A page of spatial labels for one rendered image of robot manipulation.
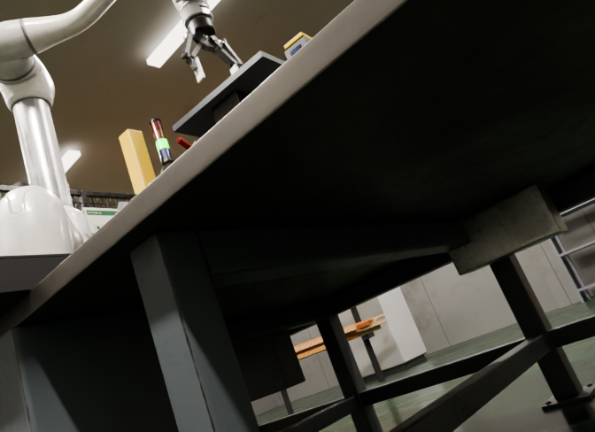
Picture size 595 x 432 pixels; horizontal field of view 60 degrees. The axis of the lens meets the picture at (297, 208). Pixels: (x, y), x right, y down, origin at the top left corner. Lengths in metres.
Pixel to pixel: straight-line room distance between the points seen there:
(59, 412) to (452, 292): 7.09
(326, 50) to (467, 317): 7.41
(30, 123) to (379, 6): 1.34
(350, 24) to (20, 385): 0.86
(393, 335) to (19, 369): 5.89
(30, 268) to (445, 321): 7.26
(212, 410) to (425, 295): 7.40
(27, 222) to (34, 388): 0.40
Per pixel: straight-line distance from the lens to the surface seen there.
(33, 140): 1.69
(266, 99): 0.59
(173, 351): 0.79
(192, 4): 1.64
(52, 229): 1.32
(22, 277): 1.07
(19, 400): 1.12
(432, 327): 8.11
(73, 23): 1.69
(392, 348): 6.77
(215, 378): 0.77
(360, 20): 0.53
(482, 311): 7.78
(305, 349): 5.72
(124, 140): 3.18
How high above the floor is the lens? 0.39
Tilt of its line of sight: 17 degrees up
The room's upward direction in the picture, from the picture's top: 21 degrees counter-clockwise
